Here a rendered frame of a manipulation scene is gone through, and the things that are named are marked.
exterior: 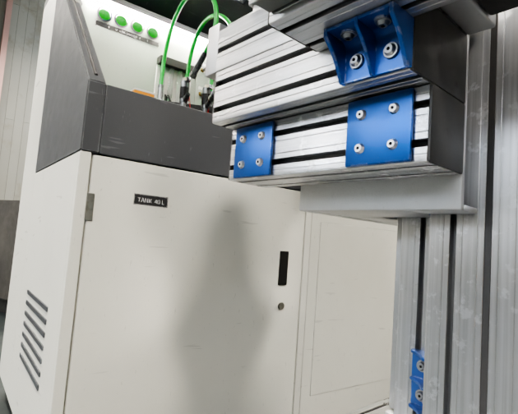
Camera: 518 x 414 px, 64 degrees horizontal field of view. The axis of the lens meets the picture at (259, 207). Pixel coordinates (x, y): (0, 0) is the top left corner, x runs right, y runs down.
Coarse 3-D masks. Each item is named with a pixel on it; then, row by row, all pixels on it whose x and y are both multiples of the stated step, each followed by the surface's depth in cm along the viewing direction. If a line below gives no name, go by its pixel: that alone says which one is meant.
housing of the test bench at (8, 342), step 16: (48, 0) 158; (48, 16) 152; (48, 32) 148; (48, 48) 144; (48, 64) 140; (32, 112) 158; (32, 128) 153; (32, 144) 148; (32, 160) 144; (32, 176) 140; (32, 192) 136; (16, 240) 153; (16, 256) 148; (16, 272) 144; (16, 288) 140; (16, 304) 136; (16, 320) 133; (0, 368) 150
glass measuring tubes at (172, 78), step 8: (160, 56) 155; (160, 64) 157; (168, 64) 157; (176, 64) 159; (184, 64) 161; (168, 72) 160; (176, 72) 162; (184, 72) 163; (168, 80) 160; (176, 80) 162; (168, 88) 158; (176, 88) 160; (176, 96) 160
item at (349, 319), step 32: (320, 224) 133; (352, 224) 142; (384, 224) 153; (320, 256) 132; (352, 256) 141; (384, 256) 152; (320, 288) 132; (352, 288) 141; (384, 288) 152; (320, 320) 132; (352, 320) 141; (384, 320) 151; (320, 352) 131; (352, 352) 140; (384, 352) 151; (320, 384) 131; (352, 384) 140; (384, 384) 151
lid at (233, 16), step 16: (128, 0) 153; (144, 0) 154; (160, 0) 156; (176, 0) 157; (192, 0) 159; (208, 0) 160; (224, 0) 162; (240, 0) 165; (192, 16) 165; (240, 16) 170; (208, 32) 172
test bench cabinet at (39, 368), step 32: (64, 160) 102; (128, 160) 98; (64, 192) 98; (32, 224) 129; (64, 224) 94; (32, 256) 123; (64, 256) 91; (32, 288) 117; (64, 288) 88; (32, 320) 110; (64, 320) 87; (32, 352) 107; (64, 352) 87; (32, 384) 103; (64, 384) 87
